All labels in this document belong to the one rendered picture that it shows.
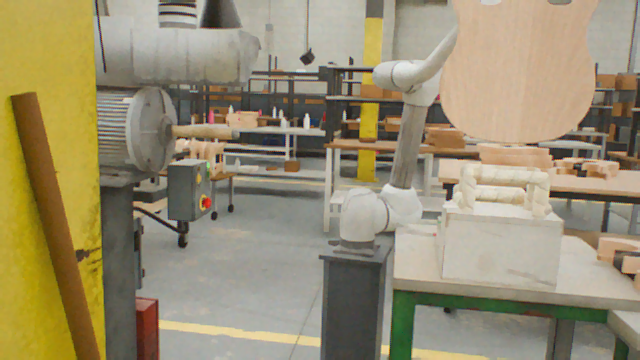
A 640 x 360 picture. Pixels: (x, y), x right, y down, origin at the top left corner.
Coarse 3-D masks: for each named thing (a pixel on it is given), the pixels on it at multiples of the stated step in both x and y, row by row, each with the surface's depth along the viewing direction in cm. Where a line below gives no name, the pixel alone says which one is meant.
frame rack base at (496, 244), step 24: (456, 216) 124; (480, 216) 123; (504, 216) 122; (528, 216) 123; (552, 216) 124; (456, 240) 125; (480, 240) 124; (504, 240) 123; (528, 240) 122; (552, 240) 121; (456, 264) 126; (480, 264) 125; (504, 264) 124; (528, 264) 123; (552, 264) 122; (552, 288) 123
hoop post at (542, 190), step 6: (546, 180) 120; (540, 186) 120; (546, 186) 120; (534, 192) 122; (540, 192) 120; (546, 192) 120; (534, 198) 122; (540, 198) 121; (546, 198) 121; (534, 204) 122; (540, 204) 121; (546, 204) 121; (534, 210) 122; (540, 210) 121; (534, 216) 122; (540, 216) 121; (546, 216) 122
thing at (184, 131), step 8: (176, 128) 151; (184, 128) 150; (192, 128) 150; (200, 128) 150; (208, 128) 150; (216, 128) 149; (224, 128) 149; (232, 128) 149; (184, 136) 151; (192, 136) 151; (200, 136) 150; (208, 136) 149; (216, 136) 149; (224, 136) 149
